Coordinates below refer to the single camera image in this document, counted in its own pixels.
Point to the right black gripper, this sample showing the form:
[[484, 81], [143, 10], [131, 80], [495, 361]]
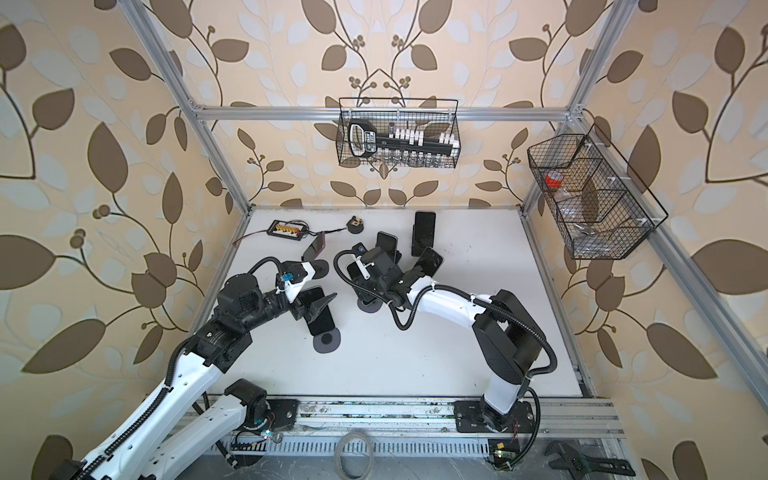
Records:
[[362, 289]]

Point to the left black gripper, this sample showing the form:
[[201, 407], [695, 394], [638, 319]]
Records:
[[298, 309]]

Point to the dark round stand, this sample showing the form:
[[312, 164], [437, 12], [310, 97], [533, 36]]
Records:
[[327, 342]]

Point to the black phone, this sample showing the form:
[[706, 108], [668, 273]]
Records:
[[388, 243], [429, 261], [356, 276], [324, 323], [423, 232]]

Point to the purple round phone stand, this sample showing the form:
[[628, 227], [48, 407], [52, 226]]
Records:
[[369, 307]]

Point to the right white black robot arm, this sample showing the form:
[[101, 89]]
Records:
[[514, 347]]

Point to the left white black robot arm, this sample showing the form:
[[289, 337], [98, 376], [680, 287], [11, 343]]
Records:
[[147, 445]]

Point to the black round stand far left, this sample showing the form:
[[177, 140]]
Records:
[[321, 268]]

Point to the black phone on folding stand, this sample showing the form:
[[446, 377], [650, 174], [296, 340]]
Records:
[[388, 243]]

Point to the black yellow round connector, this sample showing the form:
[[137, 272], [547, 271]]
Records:
[[355, 225]]

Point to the black power adapter board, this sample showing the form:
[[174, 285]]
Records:
[[291, 230]]

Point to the black tool in basket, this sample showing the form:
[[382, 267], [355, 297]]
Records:
[[364, 140]]

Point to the black adjustable wrench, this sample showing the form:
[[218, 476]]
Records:
[[579, 465]]

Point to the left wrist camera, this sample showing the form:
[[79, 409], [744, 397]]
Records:
[[292, 278]]

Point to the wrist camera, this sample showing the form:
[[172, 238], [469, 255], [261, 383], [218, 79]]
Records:
[[292, 278], [359, 250]]

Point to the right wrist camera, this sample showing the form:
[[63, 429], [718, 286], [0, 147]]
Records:
[[359, 250]]

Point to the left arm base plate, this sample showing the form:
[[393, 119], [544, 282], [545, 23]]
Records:
[[270, 414]]

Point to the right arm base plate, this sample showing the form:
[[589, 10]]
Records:
[[474, 416]]

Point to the black wire basket rear wall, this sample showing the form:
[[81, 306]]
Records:
[[434, 114]]

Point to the black wire basket wall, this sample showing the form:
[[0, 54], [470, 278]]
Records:
[[604, 208], [434, 114]]

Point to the black wire basket right wall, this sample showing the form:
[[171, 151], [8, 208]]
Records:
[[604, 208]]

